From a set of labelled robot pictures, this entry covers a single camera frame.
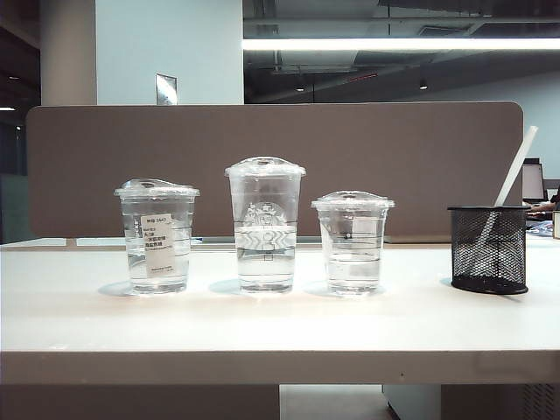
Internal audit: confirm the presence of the white paper straw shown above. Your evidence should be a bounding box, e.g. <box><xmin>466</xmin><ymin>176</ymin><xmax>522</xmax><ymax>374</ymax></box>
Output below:
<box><xmin>475</xmin><ymin>125</ymin><xmax>540</xmax><ymax>249</ymax></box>

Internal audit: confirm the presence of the tall clear cup, printed logo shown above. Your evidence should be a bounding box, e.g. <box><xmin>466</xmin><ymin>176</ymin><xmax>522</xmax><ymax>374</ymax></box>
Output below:
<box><xmin>224</xmin><ymin>156</ymin><xmax>307</xmax><ymax>296</ymax></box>

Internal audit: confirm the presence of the small clear lidded cup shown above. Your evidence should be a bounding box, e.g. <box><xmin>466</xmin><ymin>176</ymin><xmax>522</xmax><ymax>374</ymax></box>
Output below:
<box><xmin>310</xmin><ymin>190</ymin><xmax>396</xmax><ymax>298</ymax></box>

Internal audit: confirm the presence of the clear lidded cup, paper label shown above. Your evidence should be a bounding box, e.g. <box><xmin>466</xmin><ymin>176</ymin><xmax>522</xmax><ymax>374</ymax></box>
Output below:
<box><xmin>113</xmin><ymin>178</ymin><xmax>201</xmax><ymax>297</ymax></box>

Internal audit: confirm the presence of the brown desk partition panel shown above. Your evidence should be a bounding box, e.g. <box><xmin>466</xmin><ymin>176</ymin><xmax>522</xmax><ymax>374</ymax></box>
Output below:
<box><xmin>25</xmin><ymin>101</ymin><xmax>525</xmax><ymax>240</ymax></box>

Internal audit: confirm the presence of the long ceiling light strip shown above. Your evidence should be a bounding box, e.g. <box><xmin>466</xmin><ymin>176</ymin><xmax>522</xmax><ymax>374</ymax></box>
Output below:
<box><xmin>241</xmin><ymin>37</ymin><xmax>560</xmax><ymax>52</ymax></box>

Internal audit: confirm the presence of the black mesh pen holder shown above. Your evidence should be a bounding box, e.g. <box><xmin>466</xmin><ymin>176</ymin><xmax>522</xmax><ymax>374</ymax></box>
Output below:
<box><xmin>447</xmin><ymin>205</ymin><xmax>531</xmax><ymax>296</ymax></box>

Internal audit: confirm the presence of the background computer monitor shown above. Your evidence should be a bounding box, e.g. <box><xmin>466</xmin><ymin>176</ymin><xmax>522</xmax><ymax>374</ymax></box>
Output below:
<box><xmin>522</xmin><ymin>157</ymin><xmax>546</xmax><ymax>204</ymax></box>

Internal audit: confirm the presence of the grey under-desk cabinet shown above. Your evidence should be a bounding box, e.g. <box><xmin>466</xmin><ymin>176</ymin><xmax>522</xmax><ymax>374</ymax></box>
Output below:
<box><xmin>381</xmin><ymin>383</ymin><xmax>560</xmax><ymax>420</ymax></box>

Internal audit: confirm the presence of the silver wall sign plaque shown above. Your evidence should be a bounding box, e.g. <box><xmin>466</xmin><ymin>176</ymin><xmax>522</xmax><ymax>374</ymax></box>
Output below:
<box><xmin>155</xmin><ymin>73</ymin><xmax>179</xmax><ymax>107</ymax></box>

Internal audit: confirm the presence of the desk cable slot cover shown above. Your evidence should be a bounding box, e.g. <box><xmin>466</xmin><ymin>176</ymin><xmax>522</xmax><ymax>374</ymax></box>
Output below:
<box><xmin>76</xmin><ymin>236</ymin><xmax>235</xmax><ymax>246</ymax></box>

